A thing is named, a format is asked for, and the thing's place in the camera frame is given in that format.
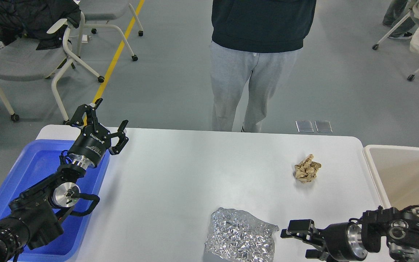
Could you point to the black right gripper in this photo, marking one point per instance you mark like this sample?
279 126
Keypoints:
343 240

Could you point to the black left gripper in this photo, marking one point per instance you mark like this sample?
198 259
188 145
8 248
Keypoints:
92 144

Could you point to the silver foil bag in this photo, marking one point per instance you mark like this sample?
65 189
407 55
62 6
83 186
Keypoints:
238 236

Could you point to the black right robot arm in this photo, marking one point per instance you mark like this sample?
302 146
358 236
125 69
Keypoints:
399 227

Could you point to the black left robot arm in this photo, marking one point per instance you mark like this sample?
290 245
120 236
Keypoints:
38 212

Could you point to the crumpled brown paper ball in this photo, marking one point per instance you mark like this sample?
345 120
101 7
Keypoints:
306 171

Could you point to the grey chair with jacket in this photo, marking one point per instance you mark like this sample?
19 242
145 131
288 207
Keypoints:
21 61

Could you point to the left metal floor plate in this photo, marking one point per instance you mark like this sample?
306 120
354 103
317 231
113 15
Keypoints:
304 126

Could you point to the metal floor plate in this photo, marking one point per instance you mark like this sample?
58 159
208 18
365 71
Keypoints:
323 126
304 126

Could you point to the right metal floor plate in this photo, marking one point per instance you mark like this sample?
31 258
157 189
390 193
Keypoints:
323 126

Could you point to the beige plastic bin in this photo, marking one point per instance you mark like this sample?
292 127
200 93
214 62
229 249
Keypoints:
394 174

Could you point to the black jacket on chair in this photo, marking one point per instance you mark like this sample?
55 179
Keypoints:
33 18

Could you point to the yellow floor tape line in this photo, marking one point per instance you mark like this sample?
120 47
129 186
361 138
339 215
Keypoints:
103 82

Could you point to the person in grey sweatpants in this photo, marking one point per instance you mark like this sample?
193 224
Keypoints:
254 42

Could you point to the seated person at right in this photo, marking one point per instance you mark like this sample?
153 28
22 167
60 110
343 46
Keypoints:
394 13

